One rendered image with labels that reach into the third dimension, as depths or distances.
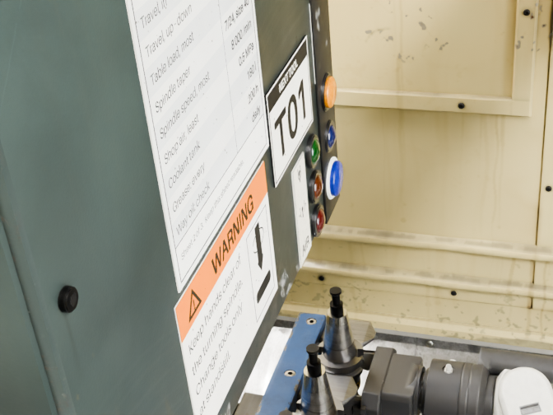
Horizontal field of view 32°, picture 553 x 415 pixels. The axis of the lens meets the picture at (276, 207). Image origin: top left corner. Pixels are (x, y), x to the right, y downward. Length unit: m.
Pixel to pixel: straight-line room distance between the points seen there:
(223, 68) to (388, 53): 1.00
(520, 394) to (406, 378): 0.15
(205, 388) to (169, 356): 0.06
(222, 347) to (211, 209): 0.09
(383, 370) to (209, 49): 0.81
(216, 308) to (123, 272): 0.13
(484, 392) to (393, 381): 0.12
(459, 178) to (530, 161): 0.12
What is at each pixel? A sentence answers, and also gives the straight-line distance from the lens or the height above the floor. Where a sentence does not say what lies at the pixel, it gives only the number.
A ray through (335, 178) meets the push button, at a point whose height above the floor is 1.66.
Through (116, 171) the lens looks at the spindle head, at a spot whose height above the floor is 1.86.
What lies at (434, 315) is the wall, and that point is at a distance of 1.81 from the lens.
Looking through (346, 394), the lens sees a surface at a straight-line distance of 1.23.
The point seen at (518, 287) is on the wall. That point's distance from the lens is 1.73.
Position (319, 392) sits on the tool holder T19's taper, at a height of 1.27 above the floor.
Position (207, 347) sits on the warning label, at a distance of 0.57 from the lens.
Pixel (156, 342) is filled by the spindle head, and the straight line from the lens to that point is 0.50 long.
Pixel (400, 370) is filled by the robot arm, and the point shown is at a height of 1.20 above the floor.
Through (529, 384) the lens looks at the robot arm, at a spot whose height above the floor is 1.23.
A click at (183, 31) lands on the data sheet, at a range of 0.50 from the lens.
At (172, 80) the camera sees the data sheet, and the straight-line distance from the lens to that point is 0.48.
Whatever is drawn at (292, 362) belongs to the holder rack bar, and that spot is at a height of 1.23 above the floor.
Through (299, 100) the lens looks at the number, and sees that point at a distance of 0.70.
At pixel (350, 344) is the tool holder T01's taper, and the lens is 1.25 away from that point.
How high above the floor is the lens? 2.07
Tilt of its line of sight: 33 degrees down
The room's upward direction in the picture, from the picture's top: 6 degrees counter-clockwise
